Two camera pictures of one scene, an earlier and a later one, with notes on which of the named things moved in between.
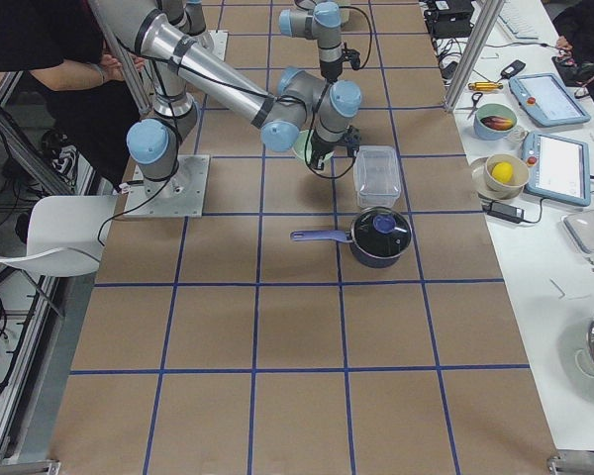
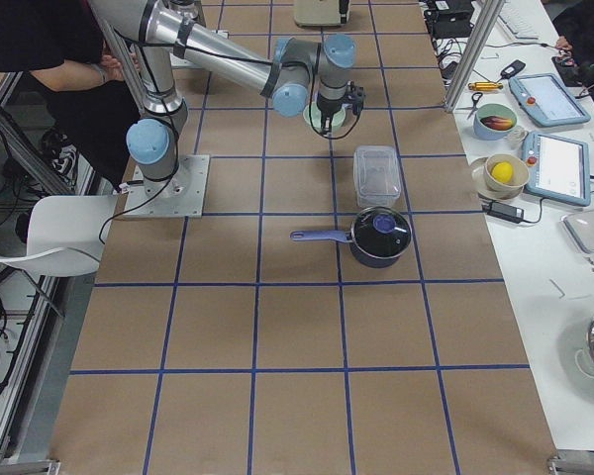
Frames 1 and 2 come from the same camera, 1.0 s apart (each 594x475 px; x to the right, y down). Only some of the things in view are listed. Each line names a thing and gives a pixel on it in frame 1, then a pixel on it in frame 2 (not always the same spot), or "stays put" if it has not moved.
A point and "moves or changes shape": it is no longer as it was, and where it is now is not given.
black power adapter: [505, 212] stays put
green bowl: [302, 147] moves or changes shape
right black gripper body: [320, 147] → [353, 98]
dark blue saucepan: [377, 237] stays put
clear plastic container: [376, 175] stays put
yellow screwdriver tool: [486, 86] stays put
